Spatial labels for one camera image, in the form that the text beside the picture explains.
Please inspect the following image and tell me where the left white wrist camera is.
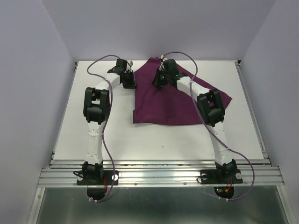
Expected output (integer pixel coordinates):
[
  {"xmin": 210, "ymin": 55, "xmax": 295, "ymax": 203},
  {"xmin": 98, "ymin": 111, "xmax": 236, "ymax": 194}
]
[{"xmin": 127, "ymin": 61, "xmax": 133, "ymax": 70}]

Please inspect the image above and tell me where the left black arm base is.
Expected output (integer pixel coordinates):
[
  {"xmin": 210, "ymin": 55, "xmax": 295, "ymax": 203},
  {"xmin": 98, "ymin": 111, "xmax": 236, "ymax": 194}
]
[{"xmin": 73, "ymin": 162, "xmax": 119, "ymax": 186}]

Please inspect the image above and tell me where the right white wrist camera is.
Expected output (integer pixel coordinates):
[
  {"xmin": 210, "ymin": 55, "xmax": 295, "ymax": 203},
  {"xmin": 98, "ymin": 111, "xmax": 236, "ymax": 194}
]
[{"xmin": 159, "ymin": 55, "xmax": 167, "ymax": 70}]

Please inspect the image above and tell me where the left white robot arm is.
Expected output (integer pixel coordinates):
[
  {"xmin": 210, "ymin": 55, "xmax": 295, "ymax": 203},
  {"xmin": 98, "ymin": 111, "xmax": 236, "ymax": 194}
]
[{"xmin": 79, "ymin": 58, "xmax": 136, "ymax": 184}]

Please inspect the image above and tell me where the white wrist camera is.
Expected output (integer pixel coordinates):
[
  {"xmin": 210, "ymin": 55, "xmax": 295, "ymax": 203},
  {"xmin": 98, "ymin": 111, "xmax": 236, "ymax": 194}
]
[
  {"xmin": 159, "ymin": 55, "xmax": 167, "ymax": 70},
  {"xmin": 127, "ymin": 61, "xmax": 133, "ymax": 70}
]

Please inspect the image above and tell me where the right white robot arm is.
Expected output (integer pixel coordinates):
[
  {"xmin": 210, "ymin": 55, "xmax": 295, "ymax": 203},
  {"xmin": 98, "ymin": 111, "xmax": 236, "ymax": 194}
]
[{"xmin": 152, "ymin": 56, "xmax": 238, "ymax": 184}]

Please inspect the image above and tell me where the purple surgical drape cloth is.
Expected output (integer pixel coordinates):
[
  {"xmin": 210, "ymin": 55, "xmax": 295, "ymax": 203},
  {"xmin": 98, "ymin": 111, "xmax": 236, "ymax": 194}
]
[{"xmin": 132, "ymin": 57, "xmax": 233, "ymax": 126}]

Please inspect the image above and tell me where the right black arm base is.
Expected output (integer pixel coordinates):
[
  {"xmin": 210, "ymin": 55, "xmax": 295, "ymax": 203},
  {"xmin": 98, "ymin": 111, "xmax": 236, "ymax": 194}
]
[{"xmin": 196, "ymin": 159, "xmax": 243, "ymax": 185}]

